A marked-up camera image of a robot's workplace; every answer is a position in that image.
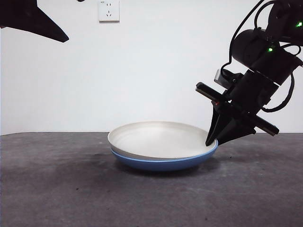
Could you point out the blue round plate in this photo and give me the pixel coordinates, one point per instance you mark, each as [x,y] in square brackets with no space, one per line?
[161,166]

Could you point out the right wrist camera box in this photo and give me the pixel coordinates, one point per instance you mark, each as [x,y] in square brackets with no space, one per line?
[219,78]

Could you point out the white wall socket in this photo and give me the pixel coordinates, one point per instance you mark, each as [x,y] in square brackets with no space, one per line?
[109,11]

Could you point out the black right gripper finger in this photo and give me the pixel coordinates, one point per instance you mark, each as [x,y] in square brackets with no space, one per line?
[234,130]
[214,127]

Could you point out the white round plate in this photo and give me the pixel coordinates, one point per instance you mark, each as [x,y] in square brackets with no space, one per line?
[161,139]

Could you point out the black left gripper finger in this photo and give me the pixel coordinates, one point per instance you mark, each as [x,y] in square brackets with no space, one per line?
[28,19]

